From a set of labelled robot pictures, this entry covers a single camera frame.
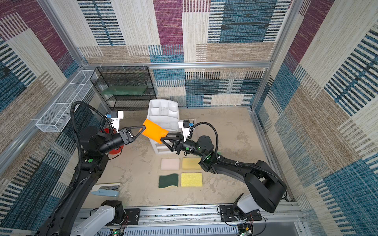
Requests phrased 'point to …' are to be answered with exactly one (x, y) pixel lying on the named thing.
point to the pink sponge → (170, 164)
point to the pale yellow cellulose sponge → (191, 179)
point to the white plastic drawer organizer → (164, 113)
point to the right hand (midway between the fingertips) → (164, 138)
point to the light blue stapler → (106, 189)
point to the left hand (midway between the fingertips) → (145, 129)
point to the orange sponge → (154, 132)
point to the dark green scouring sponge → (168, 180)
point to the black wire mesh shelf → (125, 75)
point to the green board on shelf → (134, 90)
